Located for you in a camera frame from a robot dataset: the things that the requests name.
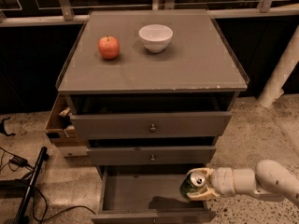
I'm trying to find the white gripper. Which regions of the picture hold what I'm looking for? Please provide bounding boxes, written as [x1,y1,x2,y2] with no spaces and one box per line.
[187,167,234,201]

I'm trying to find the green soda can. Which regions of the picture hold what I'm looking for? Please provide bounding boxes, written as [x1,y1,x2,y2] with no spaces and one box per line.
[179,171,206,201]

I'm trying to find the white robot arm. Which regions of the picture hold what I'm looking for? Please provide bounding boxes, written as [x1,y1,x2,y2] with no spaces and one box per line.
[180,160,299,207]

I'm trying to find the grey bottom drawer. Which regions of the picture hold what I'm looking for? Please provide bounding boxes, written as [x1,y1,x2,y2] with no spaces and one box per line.
[92,164,216,224]

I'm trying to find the grey drawer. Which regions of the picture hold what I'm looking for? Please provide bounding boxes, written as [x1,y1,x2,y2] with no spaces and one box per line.
[92,164,216,224]
[87,137,216,165]
[71,93,231,140]

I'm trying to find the grey drawer cabinet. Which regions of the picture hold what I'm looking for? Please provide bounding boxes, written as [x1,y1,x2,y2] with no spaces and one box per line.
[55,9,250,181]

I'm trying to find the grey middle drawer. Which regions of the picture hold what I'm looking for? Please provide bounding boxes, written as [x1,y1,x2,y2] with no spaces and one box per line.
[87,137,216,165]

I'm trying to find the grey top drawer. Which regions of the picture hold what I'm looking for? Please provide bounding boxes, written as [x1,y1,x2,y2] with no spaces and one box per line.
[71,93,231,140]

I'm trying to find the white ceramic bowl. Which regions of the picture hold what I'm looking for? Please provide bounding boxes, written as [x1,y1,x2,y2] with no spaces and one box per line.
[138,24,173,53]

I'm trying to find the cardboard box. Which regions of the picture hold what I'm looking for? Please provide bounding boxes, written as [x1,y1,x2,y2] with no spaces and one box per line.
[45,95,87,158]

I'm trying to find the red apple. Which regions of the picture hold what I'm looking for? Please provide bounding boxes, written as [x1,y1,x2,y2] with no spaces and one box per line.
[98,35,120,60]

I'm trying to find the black power adapter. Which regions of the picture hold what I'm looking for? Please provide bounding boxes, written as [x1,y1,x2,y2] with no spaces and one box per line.
[9,156,28,167]

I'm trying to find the black clip on floor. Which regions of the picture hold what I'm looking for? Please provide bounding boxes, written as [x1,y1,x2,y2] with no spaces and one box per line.
[0,117,15,137]

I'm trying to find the metal window railing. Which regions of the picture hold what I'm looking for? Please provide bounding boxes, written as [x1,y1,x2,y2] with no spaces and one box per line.
[0,0,299,26]

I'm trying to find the white support post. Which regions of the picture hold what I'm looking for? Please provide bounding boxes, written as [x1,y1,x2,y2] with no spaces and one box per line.
[257,26,299,108]

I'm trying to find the black floor cable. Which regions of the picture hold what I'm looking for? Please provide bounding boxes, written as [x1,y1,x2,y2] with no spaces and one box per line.
[0,147,96,224]

